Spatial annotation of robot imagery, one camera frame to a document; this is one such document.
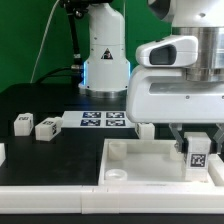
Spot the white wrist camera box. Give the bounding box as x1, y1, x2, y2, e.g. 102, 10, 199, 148
136, 35, 198, 68

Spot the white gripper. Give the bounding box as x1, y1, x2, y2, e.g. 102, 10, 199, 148
126, 66, 224, 154

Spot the white thin cable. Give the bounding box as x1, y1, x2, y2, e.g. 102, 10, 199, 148
29, 0, 63, 84

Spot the white front fence rail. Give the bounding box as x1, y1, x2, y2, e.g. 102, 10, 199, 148
0, 186, 224, 214

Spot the white left fence rail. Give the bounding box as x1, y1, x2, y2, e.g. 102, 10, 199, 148
0, 143, 6, 166

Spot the white fence rail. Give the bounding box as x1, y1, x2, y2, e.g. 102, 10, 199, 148
0, 186, 224, 214
208, 155, 224, 187
0, 143, 6, 166

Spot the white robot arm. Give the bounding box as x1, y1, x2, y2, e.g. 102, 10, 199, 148
79, 0, 224, 153

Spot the black cable with connector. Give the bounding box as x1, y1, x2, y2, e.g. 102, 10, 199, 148
34, 0, 92, 84

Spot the white right fence rail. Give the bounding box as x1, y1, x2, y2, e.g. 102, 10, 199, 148
208, 155, 224, 187

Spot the white sheet with markers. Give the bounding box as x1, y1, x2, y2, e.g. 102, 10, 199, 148
62, 111, 133, 128

